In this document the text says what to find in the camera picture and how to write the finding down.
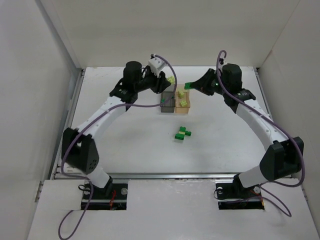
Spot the yellow lego from cluster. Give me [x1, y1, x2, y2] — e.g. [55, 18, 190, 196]
[167, 76, 176, 84]

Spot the green lego from cluster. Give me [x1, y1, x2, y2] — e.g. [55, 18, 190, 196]
[184, 82, 193, 90]

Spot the yellow lego brick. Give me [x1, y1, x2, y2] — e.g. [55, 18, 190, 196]
[177, 91, 185, 98]
[179, 100, 188, 108]

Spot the green yellow lego cluster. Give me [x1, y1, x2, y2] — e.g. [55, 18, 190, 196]
[174, 126, 192, 141]

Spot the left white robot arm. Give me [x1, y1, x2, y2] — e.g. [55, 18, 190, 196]
[61, 55, 170, 190]

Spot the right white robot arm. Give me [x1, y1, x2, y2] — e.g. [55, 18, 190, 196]
[189, 63, 305, 189]

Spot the dark grey transparent container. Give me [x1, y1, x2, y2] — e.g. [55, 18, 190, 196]
[160, 85, 175, 113]

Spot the light wooden container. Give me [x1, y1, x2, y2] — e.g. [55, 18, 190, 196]
[174, 84, 191, 114]

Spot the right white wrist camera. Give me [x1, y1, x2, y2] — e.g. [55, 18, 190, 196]
[218, 58, 227, 66]

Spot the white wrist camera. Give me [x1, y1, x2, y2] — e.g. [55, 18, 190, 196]
[148, 57, 167, 78]
[218, 58, 227, 66]

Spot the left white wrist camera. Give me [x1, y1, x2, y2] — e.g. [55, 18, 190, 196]
[148, 57, 167, 78]

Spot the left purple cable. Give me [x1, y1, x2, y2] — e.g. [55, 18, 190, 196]
[59, 53, 178, 240]

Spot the purple cable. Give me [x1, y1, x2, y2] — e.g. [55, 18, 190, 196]
[59, 53, 178, 240]
[216, 50, 307, 218]

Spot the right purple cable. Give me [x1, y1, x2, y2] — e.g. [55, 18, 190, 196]
[216, 50, 307, 218]

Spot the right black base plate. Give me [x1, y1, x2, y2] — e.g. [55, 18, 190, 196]
[214, 182, 265, 210]

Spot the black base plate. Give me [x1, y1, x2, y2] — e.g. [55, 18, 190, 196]
[214, 182, 265, 210]
[87, 181, 128, 211]

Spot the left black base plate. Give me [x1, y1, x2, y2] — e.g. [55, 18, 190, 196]
[87, 181, 128, 211]

